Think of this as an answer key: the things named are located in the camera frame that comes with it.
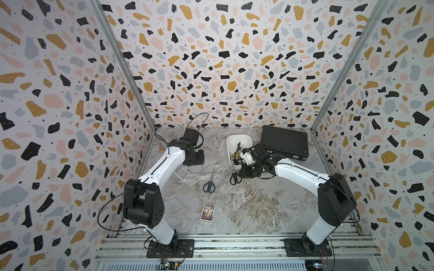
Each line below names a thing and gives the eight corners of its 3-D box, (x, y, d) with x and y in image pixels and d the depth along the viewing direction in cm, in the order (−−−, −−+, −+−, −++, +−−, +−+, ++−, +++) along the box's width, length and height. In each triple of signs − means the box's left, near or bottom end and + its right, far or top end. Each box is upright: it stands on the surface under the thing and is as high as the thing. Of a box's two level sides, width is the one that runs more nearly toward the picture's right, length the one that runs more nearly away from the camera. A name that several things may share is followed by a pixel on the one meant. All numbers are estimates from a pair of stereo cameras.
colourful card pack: (200, 220, 84) (199, 218, 82) (204, 203, 89) (203, 201, 88) (213, 221, 84) (212, 220, 82) (216, 204, 89) (215, 203, 87)
